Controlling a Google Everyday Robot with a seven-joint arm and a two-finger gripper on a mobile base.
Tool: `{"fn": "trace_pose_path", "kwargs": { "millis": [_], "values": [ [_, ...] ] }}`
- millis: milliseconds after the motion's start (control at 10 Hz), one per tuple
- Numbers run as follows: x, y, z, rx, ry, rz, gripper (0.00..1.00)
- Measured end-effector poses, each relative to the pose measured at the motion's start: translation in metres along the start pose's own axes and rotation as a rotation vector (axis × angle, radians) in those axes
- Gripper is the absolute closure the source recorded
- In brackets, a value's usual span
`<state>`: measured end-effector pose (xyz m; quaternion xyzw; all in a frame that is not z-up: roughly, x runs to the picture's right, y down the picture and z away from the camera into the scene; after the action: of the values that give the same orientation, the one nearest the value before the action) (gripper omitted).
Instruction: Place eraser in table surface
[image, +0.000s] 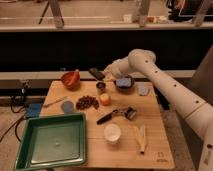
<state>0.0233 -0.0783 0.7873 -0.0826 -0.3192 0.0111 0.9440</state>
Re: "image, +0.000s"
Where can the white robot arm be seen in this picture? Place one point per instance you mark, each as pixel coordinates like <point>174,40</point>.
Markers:
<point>197,113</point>

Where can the blue box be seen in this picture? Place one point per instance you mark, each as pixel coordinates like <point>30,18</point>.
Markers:
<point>33,110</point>

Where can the grey cloth piece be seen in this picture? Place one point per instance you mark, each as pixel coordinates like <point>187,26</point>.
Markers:
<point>143,90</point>

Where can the small metal cup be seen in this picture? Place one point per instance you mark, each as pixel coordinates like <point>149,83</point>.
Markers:
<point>101,87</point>

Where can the red bowl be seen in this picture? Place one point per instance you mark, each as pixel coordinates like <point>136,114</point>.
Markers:
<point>71,80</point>

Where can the dark bowl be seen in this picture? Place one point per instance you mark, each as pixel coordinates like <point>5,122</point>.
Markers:
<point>125,89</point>

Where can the green plastic tray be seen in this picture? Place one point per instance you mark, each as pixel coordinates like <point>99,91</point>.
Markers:
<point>53,141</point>

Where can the wooden stick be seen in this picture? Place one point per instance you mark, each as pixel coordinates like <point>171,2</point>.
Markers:
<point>54,102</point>

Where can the orange apple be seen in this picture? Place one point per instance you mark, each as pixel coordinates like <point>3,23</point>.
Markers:
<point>105,99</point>

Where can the white plastic cup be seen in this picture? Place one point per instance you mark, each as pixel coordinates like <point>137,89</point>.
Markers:
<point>112,133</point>

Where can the grey round disc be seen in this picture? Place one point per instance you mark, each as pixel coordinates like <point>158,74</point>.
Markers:
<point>67,107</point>

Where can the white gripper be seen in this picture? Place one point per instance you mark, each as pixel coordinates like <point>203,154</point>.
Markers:
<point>106,75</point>

